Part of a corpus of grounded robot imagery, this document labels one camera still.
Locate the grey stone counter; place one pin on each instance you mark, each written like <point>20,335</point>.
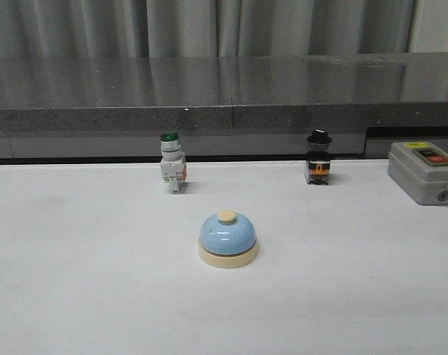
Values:
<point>249,108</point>

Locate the grey curtain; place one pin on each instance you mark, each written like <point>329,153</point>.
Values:
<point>161,29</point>

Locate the grey on off switch box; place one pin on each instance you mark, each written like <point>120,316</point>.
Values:
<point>420,168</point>

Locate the black selector switch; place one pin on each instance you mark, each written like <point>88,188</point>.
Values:
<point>318,162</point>

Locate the green pushbutton switch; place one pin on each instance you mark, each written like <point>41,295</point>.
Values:
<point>173,162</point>

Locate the blue and cream call bell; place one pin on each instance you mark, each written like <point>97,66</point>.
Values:
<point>227,240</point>

